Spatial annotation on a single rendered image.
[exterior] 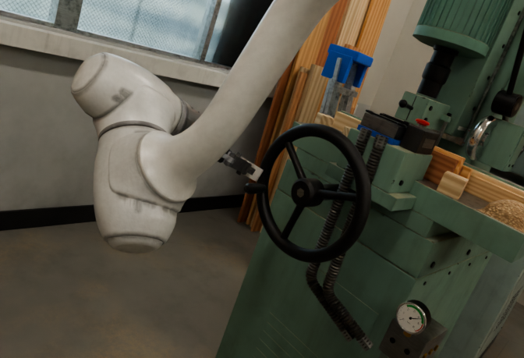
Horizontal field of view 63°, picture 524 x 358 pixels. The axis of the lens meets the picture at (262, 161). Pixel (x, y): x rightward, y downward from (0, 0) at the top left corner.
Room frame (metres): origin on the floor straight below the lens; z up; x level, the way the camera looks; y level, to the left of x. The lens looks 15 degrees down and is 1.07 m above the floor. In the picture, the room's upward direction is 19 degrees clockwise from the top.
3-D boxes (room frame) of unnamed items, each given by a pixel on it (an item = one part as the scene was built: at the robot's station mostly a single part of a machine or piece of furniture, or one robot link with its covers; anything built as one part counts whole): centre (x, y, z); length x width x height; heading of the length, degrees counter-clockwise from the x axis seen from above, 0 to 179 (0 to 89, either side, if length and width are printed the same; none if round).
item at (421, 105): (1.13, -0.35, 1.03); 0.14 x 0.07 x 0.09; 139
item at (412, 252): (1.21, -0.42, 0.76); 0.57 x 0.45 x 0.09; 139
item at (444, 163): (1.01, -0.33, 0.93); 0.20 x 0.01 x 0.07; 49
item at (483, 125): (1.14, -0.52, 1.02); 0.12 x 0.03 x 0.12; 139
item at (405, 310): (0.79, -0.39, 0.65); 0.06 x 0.04 x 0.08; 49
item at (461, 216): (1.00, -0.31, 0.87); 0.61 x 0.30 x 0.06; 49
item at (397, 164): (0.94, -0.25, 0.91); 0.15 x 0.14 x 0.09; 49
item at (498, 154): (1.16, -0.58, 1.02); 0.09 x 0.07 x 0.12; 49
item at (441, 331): (0.84, -0.44, 0.58); 0.12 x 0.08 x 0.08; 139
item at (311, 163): (1.08, -0.30, 0.82); 0.40 x 0.21 x 0.04; 49
